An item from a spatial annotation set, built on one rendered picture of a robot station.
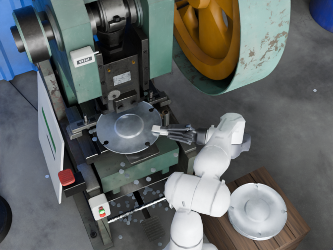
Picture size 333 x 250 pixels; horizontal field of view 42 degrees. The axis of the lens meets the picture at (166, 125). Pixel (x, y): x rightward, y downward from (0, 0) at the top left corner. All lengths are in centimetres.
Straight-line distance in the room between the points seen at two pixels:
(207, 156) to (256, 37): 41
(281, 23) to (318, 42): 218
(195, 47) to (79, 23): 63
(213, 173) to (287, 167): 145
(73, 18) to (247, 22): 53
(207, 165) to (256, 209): 85
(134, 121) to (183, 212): 64
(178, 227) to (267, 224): 88
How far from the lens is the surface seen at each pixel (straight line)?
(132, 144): 188
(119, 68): 169
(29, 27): 148
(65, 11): 142
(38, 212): 268
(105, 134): 192
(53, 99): 217
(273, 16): 142
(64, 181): 186
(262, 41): 144
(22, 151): 291
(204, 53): 184
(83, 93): 165
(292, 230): 227
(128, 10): 159
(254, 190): 228
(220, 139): 155
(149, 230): 238
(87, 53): 147
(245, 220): 220
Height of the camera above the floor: 238
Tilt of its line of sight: 55 degrees down
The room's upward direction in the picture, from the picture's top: 2 degrees clockwise
